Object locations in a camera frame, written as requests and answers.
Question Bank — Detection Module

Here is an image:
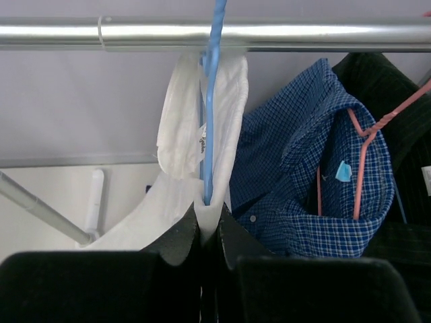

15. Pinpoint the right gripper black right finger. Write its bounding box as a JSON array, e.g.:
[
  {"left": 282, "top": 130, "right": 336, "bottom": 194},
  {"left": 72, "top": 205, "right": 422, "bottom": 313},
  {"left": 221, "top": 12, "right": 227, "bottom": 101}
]
[{"left": 216, "top": 207, "right": 421, "bottom": 322}]

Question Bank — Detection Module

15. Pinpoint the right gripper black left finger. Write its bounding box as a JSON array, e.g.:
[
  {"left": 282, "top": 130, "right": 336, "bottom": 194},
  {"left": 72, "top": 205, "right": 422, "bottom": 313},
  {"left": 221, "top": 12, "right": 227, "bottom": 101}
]
[{"left": 1, "top": 208, "right": 201, "bottom": 322}]

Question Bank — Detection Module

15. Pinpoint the white shirt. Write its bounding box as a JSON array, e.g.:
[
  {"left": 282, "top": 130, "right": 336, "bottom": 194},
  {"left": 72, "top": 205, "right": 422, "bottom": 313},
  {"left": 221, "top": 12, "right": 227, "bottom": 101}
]
[{"left": 84, "top": 51, "right": 248, "bottom": 251}]

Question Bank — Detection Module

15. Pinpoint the light blue hanger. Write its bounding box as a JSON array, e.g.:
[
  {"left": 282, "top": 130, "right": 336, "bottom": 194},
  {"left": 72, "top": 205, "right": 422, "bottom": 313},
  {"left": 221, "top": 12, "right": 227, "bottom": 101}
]
[{"left": 201, "top": 0, "right": 227, "bottom": 206}]

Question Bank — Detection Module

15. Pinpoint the blue plaid shirt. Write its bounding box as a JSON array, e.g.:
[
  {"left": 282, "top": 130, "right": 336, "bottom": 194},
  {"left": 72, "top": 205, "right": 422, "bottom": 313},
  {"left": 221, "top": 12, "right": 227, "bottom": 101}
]
[{"left": 230, "top": 59, "right": 394, "bottom": 258}]

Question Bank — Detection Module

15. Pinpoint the blue hanger right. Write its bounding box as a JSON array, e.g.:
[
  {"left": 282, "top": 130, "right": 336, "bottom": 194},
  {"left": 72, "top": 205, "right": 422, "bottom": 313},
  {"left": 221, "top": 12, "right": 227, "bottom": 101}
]
[{"left": 395, "top": 185, "right": 407, "bottom": 224}]

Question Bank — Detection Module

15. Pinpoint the pink hanger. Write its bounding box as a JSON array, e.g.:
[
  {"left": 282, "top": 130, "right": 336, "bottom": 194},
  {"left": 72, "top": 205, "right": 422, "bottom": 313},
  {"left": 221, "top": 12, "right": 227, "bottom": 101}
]
[{"left": 316, "top": 9, "right": 431, "bottom": 221}]

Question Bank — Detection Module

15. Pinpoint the black striped shirt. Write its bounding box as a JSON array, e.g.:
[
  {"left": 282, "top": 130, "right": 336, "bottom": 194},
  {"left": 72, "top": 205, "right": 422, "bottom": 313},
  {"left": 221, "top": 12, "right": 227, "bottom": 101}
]
[{"left": 333, "top": 53, "right": 430, "bottom": 322}]

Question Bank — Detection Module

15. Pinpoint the white rack foot left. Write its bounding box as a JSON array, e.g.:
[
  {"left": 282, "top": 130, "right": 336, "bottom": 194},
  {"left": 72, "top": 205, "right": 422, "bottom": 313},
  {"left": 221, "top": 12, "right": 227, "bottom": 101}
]
[{"left": 84, "top": 169, "right": 105, "bottom": 241}]

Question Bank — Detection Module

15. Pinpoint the silver clothes rack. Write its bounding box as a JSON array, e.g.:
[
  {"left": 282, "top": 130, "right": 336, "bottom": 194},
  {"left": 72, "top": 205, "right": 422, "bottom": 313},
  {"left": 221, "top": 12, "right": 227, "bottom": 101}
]
[{"left": 0, "top": 15, "right": 431, "bottom": 246}]

